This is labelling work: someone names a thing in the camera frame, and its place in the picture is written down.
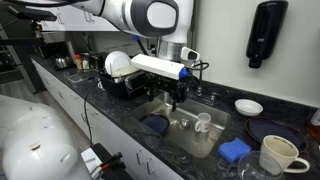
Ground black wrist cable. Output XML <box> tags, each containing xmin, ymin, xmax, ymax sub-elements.
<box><xmin>189</xmin><ymin>61</ymin><xmax>211</xmax><ymax>82</ymax></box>

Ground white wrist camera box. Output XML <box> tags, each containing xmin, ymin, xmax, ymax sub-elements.
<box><xmin>130</xmin><ymin>53</ymin><xmax>188</xmax><ymax>81</ymax></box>

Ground blue sponge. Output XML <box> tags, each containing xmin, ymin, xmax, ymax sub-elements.
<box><xmin>218</xmin><ymin>137</ymin><xmax>252</xmax><ymax>164</ymax></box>

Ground white box with label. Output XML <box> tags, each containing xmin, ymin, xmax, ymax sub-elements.
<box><xmin>80</xmin><ymin>148</ymin><xmax>104</xmax><ymax>180</ymax></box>

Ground thin black hanging cable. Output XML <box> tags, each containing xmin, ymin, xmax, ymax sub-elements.
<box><xmin>83</xmin><ymin>78</ymin><xmax>101</xmax><ymax>148</ymax></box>

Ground blue bowl in sink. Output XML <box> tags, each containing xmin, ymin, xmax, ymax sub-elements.
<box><xmin>139</xmin><ymin>113</ymin><xmax>171</xmax><ymax>137</ymax></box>

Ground cream shallow dish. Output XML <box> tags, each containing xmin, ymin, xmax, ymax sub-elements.
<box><xmin>111</xmin><ymin>65</ymin><xmax>140</xmax><ymax>79</ymax></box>

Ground white base cabinets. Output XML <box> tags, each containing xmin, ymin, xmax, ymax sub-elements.
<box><xmin>31</xmin><ymin>59</ymin><xmax>184</xmax><ymax>180</ymax></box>

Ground white wall cabinet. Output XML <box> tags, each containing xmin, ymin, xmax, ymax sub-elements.
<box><xmin>24</xmin><ymin>4</ymin><xmax>120</xmax><ymax>33</ymax></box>

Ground stainless steel sink basin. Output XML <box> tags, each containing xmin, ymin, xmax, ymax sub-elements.
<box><xmin>128</xmin><ymin>91</ymin><xmax>232</xmax><ymax>159</ymax></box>

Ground black camera bar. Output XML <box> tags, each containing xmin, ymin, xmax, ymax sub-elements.
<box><xmin>7</xmin><ymin>5</ymin><xmax>58</xmax><ymax>22</ymax></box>

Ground shiny metal kettle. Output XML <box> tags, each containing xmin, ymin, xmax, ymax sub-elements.
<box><xmin>53</xmin><ymin>54</ymin><xmax>73</xmax><ymax>70</ymax></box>

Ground black dish rack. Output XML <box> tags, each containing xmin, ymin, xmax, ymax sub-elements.
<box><xmin>98</xmin><ymin>69</ymin><xmax>150</xmax><ymax>100</ymax></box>

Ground black clamp with orange mark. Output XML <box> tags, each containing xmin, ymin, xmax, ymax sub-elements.
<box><xmin>91</xmin><ymin>143</ymin><xmax>128</xmax><ymax>180</ymax></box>

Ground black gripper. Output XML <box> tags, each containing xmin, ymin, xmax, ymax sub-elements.
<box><xmin>145</xmin><ymin>71</ymin><xmax>190</xmax><ymax>113</ymax></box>

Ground large cream mug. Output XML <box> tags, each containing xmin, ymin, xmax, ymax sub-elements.
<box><xmin>259</xmin><ymin>134</ymin><xmax>311</xmax><ymax>176</ymax></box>

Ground jar with red lid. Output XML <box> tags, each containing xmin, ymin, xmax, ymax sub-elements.
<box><xmin>73</xmin><ymin>54</ymin><xmax>83</xmax><ymax>70</ymax></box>

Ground white round plate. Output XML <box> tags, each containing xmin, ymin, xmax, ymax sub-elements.
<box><xmin>104</xmin><ymin>50</ymin><xmax>133</xmax><ymax>78</ymax></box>

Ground black wall soap dispenser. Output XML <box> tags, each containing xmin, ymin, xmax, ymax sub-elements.
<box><xmin>245</xmin><ymin>0</ymin><xmax>290</xmax><ymax>69</ymax></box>

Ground white shallow bowl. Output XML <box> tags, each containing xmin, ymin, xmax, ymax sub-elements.
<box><xmin>234</xmin><ymin>98</ymin><xmax>264</xmax><ymax>117</ymax></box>

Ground metal sink drain strainer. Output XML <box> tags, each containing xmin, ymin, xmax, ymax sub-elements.
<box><xmin>176</xmin><ymin>118</ymin><xmax>193</xmax><ymax>132</ymax></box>

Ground small white mug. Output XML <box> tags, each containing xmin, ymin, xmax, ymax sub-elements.
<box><xmin>194</xmin><ymin>112</ymin><xmax>212</xmax><ymax>134</ymax></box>

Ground clear glass bowl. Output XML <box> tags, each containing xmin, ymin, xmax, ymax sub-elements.
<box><xmin>237</xmin><ymin>150</ymin><xmax>286</xmax><ymax>180</ymax></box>

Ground chrome faucet lever handle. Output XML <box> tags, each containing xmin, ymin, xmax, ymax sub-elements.
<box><xmin>209</xmin><ymin>91</ymin><xmax>219</xmax><ymax>104</ymax></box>

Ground dark blue plate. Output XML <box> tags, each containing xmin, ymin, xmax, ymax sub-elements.
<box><xmin>245</xmin><ymin>116</ymin><xmax>308</xmax><ymax>153</ymax></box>

